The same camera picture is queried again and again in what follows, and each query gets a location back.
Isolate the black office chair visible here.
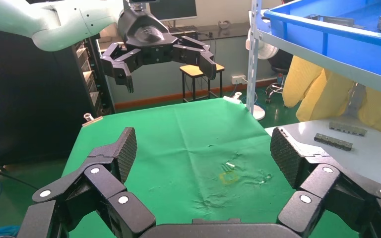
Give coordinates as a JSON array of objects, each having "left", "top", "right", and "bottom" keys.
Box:
[{"left": 265, "top": 49, "right": 295, "bottom": 104}]

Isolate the yellow mesh bag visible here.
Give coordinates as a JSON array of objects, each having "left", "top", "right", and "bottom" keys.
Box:
[{"left": 282, "top": 55, "right": 381, "bottom": 135}]

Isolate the green table cloth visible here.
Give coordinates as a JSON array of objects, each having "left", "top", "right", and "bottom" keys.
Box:
[{"left": 61, "top": 98, "right": 359, "bottom": 238}]

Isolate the wooden stool with black legs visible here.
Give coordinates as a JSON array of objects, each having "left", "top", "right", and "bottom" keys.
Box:
[{"left": 180, "top": 63, "right": 226, "bottom": 103}]

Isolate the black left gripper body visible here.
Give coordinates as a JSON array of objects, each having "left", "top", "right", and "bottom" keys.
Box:
[{"left": 118, "top": 8, "right": 180, "bottom": 64}]

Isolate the silver binder clip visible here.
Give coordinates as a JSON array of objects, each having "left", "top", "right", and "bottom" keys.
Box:
[
  {"left": 82, "top": 113, "right": 103, "bottom": 127},
  {"left": 223, "top": 92, "right": 243, "bottom": 105}
]

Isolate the black floor cable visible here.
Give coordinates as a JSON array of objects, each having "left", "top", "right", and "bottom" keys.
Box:
[{"left": 0, "top": 162, "right": 40, "bottom": 191}]

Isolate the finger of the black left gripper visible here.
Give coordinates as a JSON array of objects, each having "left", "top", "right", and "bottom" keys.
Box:
[
  {"left": 100, "top": 42, "right": 143, "bottom": 94},
  {"left": 172, "top": 35, "right": 217, "bottom": 80}
]

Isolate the black partition panel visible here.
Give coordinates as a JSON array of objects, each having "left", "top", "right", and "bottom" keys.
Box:
[{"left": 0, "top": 27, "right": 96, "bottom": 167}]

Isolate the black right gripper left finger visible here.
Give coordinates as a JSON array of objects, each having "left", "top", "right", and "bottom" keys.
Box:
[{"left": 17, "top": 127, "right": 157, "bottom": 238}]

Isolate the white metal shelf rack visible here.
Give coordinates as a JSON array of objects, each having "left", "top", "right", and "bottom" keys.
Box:
[{"left": 246, "top": 0, "right": 381, "bottom": 116}]

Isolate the grey toothed metal bar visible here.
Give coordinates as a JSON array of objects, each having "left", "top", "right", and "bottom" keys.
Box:
[
  {"left": 314, "top": 133, "right": 354, "bottom": 152},
  {"left": 328, "top": 121, "right": 368, "bottom": 137}
]

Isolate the blue plastic bin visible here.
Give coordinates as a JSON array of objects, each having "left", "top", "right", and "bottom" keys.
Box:
[{"left": 263, "top": 0, "right": 381, "bottom": 82}]

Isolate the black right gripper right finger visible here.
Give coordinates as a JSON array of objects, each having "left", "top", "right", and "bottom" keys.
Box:
[{"left": 270, "top": 127, "right": 381, "bottom": 238}]

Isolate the dark office desk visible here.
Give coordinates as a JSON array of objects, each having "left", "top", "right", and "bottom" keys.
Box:
[{"left": 97, "top": 22, "right": 252, "bottom": 50}]

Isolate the white round base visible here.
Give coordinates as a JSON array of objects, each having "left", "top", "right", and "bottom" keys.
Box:
[{"left": 246, "top": 28, "right": 279, "bottom": 121}]

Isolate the black drawer rack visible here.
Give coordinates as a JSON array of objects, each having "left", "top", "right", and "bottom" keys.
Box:
[{"left": 73, "top": 34, "right": 116, "bottom": 116}]

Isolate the black computer monitor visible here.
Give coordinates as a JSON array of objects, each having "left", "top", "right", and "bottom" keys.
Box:
[{"left": 149, "top": 0, "right": 198, "bottom": 27}]

